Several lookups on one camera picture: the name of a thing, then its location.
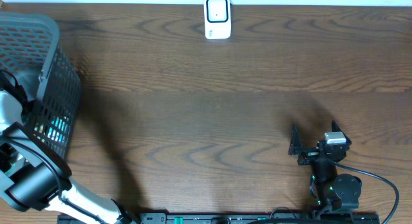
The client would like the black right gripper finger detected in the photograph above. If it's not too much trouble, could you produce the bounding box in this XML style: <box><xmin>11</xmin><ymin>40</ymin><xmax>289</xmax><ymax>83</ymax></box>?
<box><xmin>331</xmin><ymin>120</ymin><xmax>347</xmax><ymax>140</ymax></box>
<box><xmin>288</xmin><ymin>126</ymin><xmax>303</xmax><ymax>156</ymax></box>

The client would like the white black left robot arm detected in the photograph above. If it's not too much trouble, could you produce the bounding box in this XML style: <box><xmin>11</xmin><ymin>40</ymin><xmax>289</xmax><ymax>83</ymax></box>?
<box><xmin>1</xmin><ymin>70</ymin><xmax>141</xmax><ymax>223</ymax></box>

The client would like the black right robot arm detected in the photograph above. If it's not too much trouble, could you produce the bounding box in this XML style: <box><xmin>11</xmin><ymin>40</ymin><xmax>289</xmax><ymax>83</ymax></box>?
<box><xmin>288</xmin><ymin>122</ymin><xmax>362</xmax><ymax>219</ymax></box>

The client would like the white barcode scanner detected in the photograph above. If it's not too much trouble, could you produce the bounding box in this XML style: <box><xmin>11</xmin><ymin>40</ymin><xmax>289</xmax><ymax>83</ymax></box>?
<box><xmin>203</xmin><ymin>0</ymin><xmax>232</xmax><ymax>40</ymax></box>

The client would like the grey plastic mesh basket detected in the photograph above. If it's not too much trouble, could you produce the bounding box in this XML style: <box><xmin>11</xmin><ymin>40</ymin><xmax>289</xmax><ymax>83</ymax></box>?
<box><xmin>1</xmin><ymin>12</ymin><xmax>81</xmax><ymax>158</ymax></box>

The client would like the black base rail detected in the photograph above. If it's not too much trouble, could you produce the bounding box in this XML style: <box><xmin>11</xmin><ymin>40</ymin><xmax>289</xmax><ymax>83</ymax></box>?
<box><xmin>139</xmin><ymin>211</ymin><xmax>380</xmax><ymax>224</ymax></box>

